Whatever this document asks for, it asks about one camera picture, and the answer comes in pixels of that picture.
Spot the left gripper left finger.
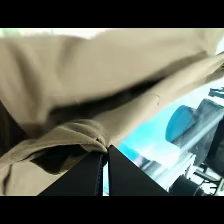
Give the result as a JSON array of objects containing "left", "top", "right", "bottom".
[{"left": 37, "top": 150, "right": 109, "bottom": 197}]

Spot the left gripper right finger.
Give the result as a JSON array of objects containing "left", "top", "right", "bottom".
[{"left": 106, "top": 144, "right": 170, "bottom": 197}]

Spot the cream garment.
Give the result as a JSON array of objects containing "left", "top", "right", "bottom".
[{"left": 0, "top": 27, "right": 224, "bottom": 197}]

